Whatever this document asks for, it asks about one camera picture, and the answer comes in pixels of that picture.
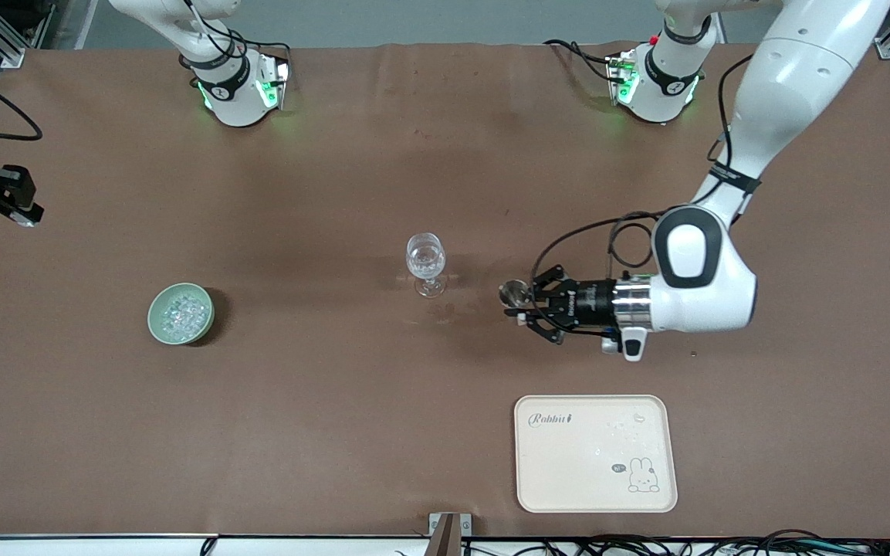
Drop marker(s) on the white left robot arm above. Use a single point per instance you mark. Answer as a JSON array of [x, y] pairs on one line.
[[792, 100]]

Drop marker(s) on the cream rabbit print tray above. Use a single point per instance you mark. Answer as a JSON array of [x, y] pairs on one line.
[[595, 463]]

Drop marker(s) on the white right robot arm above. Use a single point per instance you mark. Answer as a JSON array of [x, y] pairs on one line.
[[232, 96]]

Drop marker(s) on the brown table cover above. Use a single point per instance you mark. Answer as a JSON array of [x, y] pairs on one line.
[[336, 193]]

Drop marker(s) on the clear stemmed wine glass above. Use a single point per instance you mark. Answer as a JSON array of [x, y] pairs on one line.
[[424, 259]]

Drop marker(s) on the green ceramic bowl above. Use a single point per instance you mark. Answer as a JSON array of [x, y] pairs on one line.
[[155, 320]]

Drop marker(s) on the clear ice cube pile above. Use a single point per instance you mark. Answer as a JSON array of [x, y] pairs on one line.
[[182, 314]]

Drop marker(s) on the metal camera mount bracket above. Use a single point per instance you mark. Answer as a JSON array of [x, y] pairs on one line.
[[448, 533]]

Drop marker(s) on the steel double jigger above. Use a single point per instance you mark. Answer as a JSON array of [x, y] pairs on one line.
[[512, 293]]

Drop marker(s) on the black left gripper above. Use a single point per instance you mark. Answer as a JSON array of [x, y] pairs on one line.
[[590, 300]]

